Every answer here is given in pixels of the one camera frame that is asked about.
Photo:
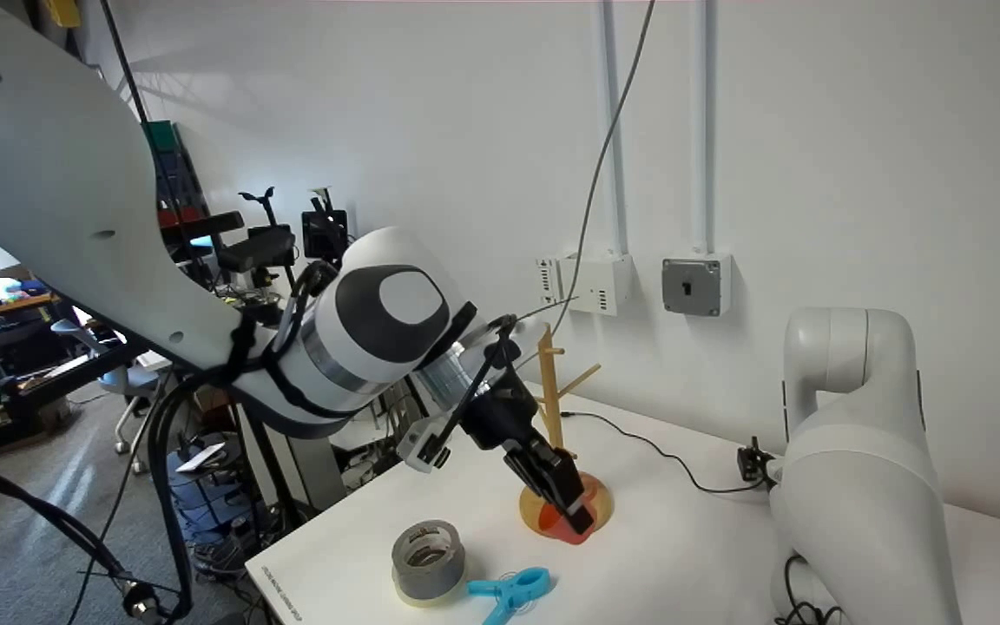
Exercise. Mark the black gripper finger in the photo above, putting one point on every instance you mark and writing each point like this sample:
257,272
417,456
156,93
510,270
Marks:
533,469
571,489

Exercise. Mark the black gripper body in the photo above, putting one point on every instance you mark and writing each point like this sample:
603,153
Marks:
497,417

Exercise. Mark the orange plastic cup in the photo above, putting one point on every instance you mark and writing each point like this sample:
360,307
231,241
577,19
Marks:
564,528

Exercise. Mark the grey Kinova robot arm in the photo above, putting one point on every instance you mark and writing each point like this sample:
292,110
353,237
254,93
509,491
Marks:
860,465

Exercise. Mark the white black Franka arm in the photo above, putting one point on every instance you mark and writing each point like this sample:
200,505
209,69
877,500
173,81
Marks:
120,209

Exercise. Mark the wooden mug tree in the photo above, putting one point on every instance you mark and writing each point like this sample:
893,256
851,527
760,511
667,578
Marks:
549,395

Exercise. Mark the blue plastic clamp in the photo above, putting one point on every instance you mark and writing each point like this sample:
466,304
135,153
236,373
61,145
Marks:
510,593

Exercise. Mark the small white socket box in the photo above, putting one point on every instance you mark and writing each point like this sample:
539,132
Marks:
554,278

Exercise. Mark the grey junction box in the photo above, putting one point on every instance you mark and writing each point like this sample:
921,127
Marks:
691,287

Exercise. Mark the black tripod equipment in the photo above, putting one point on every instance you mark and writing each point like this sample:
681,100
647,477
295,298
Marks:
262,246

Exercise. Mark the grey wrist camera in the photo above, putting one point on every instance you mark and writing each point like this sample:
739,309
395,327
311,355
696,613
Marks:
430,438

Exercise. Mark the grey duct tape roll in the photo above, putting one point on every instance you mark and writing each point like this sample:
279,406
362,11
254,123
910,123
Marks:
427,561

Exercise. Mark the large white wall box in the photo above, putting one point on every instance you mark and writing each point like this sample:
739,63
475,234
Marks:
605,284

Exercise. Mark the white wall conduit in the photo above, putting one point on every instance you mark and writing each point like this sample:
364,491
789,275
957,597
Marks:
613,127
704,127

